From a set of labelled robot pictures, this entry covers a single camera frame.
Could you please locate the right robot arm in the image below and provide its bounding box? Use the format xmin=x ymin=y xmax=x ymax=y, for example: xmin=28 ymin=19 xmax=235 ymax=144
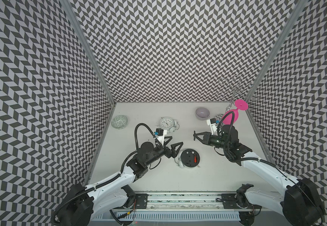
xmin=193 ymin=119 xmax=325 ymax=226

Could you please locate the green patterned glass dish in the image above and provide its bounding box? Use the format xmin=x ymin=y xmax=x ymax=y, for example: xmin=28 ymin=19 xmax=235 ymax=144
xmin=111 ymin=115 xmax=128 ymax=130

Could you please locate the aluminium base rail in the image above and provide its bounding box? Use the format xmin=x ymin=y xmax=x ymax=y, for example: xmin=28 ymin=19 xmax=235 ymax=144
xmin=67 ymin=192 xmax=305 ymax=212

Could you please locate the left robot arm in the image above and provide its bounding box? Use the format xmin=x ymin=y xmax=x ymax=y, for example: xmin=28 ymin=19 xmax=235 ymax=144
xmin=51 ymin=123 xmax=183 ymax=226

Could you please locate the white alarm clock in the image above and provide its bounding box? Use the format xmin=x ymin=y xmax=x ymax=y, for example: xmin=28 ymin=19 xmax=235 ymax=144
xmin=159 ymin=117 xmax=179 ymax=133
xmin=174 ymin=149 xmax=201 ymax=169

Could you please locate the lilac small bowl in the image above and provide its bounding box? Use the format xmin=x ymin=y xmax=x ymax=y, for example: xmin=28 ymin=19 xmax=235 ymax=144
xmin=195 ymin=107 xmax=210 ymax=121

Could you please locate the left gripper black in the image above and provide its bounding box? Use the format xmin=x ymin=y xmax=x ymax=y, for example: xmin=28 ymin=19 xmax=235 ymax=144
xmin=145 ymin=136 xmax=183 ymax=167

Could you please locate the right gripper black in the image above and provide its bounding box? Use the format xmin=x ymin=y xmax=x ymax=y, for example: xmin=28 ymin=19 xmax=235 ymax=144
xmin=194 ymin=131 xmax=229 ymax=149

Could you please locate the pink plastic wine glass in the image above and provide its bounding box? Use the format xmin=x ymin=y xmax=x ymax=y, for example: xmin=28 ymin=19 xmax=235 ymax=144
xmin=222 ymin=99 xmax=249 ymax=125

